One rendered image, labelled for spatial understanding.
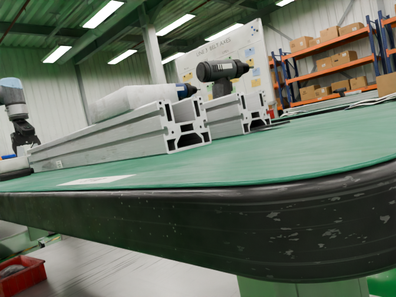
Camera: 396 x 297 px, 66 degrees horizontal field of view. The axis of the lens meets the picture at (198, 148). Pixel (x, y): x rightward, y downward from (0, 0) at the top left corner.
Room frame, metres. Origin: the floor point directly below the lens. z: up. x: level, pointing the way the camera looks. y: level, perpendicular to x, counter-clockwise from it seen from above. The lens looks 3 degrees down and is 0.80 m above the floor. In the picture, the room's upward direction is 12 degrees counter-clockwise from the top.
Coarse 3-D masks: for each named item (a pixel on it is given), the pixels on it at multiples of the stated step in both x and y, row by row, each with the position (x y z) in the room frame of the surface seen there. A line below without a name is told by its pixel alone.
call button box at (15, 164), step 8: (0, 160) 0.88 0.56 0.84; (8, 160) 0.89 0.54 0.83; (16, 160) 0.90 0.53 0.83; (24, 160) 0.91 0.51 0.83; (0, 168) 0.87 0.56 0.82; (8, 168) 0.88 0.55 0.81; (16, 168) 0.90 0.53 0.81; (24, 168) 0.91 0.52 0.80; (32, 168) 0.95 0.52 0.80; (0, 176) 0.87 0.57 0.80; (8, 176) 0.88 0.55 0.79; (16, 176) 0.89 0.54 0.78; (24, 176) 0.91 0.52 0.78
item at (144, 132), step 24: (120, 120) 0.56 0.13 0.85; (144, 120) 0.50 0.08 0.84; (168, 120) 0.49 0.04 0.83; (192, 120) 0.53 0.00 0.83; (48, 144) 0.88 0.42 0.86; (72, 144) 0.75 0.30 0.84; (96, 144) 0.65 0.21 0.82; (120, 144) 0.57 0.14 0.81; (144, 144) 0.51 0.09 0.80; (168, 144) 0.50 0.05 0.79; (192, 144) 0.53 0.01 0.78; (48, 168) 0.92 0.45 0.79
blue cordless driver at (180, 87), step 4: (176, 84) 1.13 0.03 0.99; (180, 84) 1.14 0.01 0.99; (184, 84) 1.15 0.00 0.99; (188, 84) 1.16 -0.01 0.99; (176, 88) 1.12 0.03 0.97; (180, 88) 1.13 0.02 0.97; (184, 88) 1.14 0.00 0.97; (188, 88) 1.15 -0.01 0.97; (192, 88) 1.16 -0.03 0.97; (196, 88) 1.19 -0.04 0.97; (200, 88) 1.22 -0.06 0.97; (180, 92) 1.13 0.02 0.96; (184, 92) 1.14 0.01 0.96; (188, 92) 1.16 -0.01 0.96; (192, 92) 1.17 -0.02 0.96; (196, 92) 1.20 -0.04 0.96; (180, 96) 1.14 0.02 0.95; (184, 96) 1.15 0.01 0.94; (188, 96) 1.17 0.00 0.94; (180, 100) 1.14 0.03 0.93
